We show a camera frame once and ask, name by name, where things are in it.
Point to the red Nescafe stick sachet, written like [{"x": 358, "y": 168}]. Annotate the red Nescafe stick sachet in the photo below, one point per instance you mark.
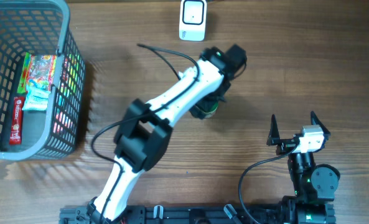
[{"x": 15, "y": 137}]

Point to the Haribo gummy candy bag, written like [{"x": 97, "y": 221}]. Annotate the Haribo gummy candy bag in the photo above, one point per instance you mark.
[{"x": 37, "y": 71}]

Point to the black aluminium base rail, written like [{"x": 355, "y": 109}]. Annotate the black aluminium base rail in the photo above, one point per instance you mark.
[{"x": 273, "y": 213}]

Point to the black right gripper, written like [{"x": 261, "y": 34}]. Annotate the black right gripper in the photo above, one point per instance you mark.
[{"x": 274, "y": 139}]

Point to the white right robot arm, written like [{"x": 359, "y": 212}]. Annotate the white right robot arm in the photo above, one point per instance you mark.
[{"x": 314, "y": 185}]

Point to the white barcode scanner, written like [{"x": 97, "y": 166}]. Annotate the white barcode scanner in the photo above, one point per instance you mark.
[{"x": 192, "y": 22}]

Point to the teal tissue packet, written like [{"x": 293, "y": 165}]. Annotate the teal tissue packet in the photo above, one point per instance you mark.
[{"x": 36, "y": 99}]

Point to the green lid jar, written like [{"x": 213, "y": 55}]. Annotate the green lid jar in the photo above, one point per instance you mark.
[{"x": 204, "y": 109}]

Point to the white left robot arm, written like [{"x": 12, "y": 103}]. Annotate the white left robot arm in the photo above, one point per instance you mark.
[{"x": 144, "y": 133}]

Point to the grey plastic shopping basket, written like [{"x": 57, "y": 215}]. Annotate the grey plastic shopping basket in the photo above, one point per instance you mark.
[{"x": 40, "y": 27}]

